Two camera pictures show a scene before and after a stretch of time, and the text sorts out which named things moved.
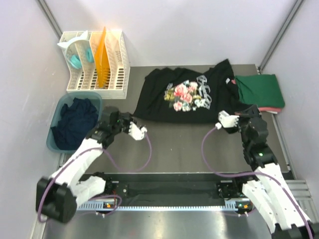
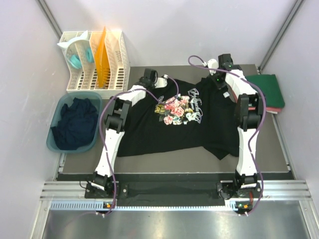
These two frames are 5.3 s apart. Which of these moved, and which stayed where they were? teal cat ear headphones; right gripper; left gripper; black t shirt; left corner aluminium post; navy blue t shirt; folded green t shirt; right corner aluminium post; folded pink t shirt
Moved: black t shirt; right gripper; left gripper
Stayed: navy blue t shirt; folded pink t shirt; right corner aluminium post; folded green t shirt; teal cat ear headphones; left corner aluminium post
